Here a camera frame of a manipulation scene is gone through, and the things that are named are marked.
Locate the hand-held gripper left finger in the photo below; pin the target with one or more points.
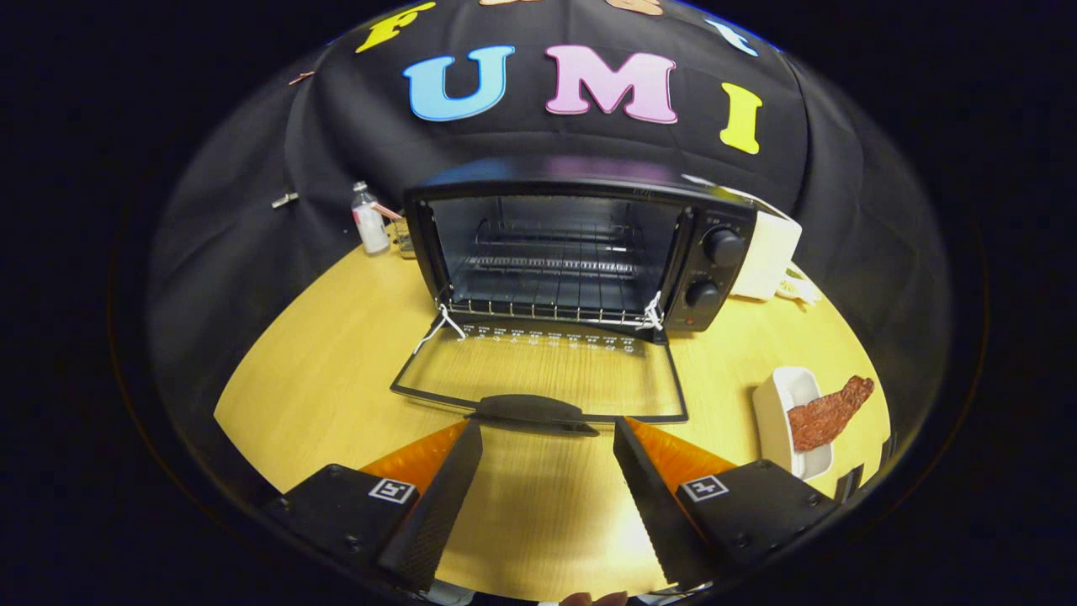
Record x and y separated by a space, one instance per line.
437 505

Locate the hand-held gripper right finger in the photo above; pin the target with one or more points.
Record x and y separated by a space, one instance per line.
652 505

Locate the reddish-brown meat slice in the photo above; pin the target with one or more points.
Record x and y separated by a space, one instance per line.
824 417

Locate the black toaster oven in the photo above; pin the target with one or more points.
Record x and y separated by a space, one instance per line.
715 269

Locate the white pop-up toaster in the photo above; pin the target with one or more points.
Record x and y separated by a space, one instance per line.
770 252

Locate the white rectangular dish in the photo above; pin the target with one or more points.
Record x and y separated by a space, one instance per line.
774 412

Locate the clear plastic bottle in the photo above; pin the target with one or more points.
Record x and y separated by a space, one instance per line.
370 223

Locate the pink stick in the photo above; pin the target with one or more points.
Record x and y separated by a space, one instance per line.
385 209

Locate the metal clip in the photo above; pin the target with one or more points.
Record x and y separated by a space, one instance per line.
284 200

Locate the wooden clothes peg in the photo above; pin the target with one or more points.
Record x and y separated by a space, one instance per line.
301 77

